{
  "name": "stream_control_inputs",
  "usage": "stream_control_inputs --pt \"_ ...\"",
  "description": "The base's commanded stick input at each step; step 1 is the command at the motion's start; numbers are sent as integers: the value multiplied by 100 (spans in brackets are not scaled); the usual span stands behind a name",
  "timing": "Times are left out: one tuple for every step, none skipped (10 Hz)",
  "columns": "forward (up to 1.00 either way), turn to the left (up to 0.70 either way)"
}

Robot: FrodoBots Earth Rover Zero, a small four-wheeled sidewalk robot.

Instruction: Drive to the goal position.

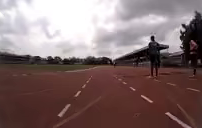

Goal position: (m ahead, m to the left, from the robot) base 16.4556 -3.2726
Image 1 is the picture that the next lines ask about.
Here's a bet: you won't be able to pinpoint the row of distant trees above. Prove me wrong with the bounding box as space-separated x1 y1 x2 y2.
30 55 114 66

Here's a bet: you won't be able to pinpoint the red running track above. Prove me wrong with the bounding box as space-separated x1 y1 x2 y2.
0 65 202 128

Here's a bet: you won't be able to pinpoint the covered grandstand building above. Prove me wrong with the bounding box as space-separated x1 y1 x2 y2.
112 43 187 68

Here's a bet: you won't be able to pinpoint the person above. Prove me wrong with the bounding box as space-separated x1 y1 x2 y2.
188 39 200 79
147 35 161 80

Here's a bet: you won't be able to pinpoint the green grass field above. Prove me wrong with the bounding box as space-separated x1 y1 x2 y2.
0 63 105 72

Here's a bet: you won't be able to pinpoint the low long building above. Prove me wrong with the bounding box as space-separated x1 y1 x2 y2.
0 49 33 65

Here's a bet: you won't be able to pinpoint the dark trees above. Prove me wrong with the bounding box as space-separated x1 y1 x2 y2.
179 10 202 69

